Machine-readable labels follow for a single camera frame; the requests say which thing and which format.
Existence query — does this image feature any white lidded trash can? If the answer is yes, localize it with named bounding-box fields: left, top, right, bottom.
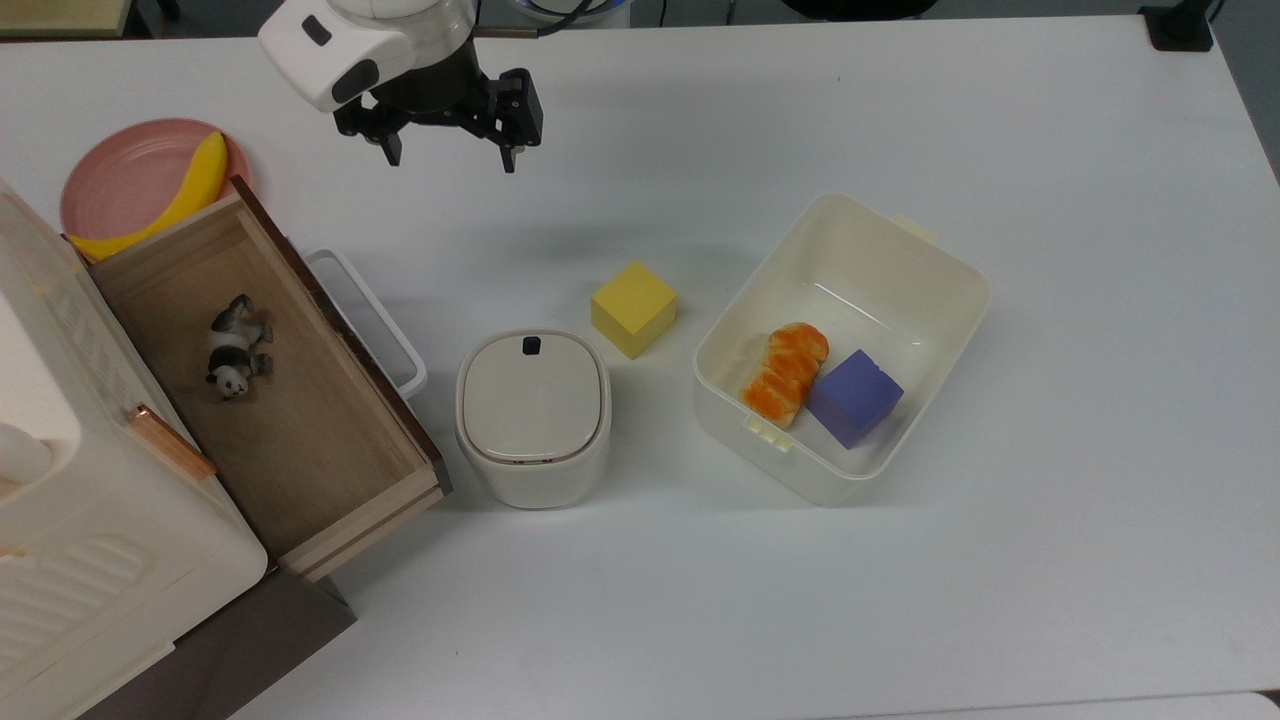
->
left=455, top=329, right=613, bottom=510

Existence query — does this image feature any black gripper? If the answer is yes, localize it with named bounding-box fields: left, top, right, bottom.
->
left=333, top=42, right=545, bottom=175

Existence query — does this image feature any copper cabinet handle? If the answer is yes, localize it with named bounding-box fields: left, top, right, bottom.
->
left=127, top=404, right=219, bottom=483

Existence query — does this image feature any black cable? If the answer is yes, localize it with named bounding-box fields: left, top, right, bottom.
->
left=476, top=0, right=633, bottom=39

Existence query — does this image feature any white plastic cabinet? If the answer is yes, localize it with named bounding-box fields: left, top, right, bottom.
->
left=0, top=180, right=269, bottom=720

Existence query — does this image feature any white drawer handle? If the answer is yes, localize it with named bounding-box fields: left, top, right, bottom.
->
left=304, top=248, right=430, bottom=400

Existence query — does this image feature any pink round plate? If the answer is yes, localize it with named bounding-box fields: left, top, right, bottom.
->
left=59, top=118, right=251, bottom=251

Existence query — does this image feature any wooden drawer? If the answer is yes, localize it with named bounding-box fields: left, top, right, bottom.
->
left=88, top=176, right=453, bottom=583

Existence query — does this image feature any yellow cube block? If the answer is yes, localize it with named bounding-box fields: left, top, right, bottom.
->
left=590, top=261, right=679, bottom=360

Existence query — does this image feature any orange toy bread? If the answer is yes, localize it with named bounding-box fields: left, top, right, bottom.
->
left=740, top=322, right=830, bottom=431

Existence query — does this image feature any black table clamp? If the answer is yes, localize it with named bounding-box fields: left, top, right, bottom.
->
left=1139, top=0, right=1217, bottom=53

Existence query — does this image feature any wooden furniture piece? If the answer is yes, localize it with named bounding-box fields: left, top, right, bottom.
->
left=0, top=0, right=137, bottom=40

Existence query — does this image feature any purple cube block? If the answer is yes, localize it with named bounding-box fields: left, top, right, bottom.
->
left=806, top=349, right=905, bottom=450

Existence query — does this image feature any white plastic bin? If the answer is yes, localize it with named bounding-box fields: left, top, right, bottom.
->
left=692, top=193, right=992, bottom=508

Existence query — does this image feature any yellow toy banana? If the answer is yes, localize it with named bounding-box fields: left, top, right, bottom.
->
left=66, top=131, right=229, bottom=263

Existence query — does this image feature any panda toy figure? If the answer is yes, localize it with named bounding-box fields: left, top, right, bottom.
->
left=205, top=293, right=275, bottom=403

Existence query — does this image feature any brown cabinet base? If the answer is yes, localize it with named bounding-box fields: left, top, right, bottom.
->
left=80, top=570, right=357, bottom=720

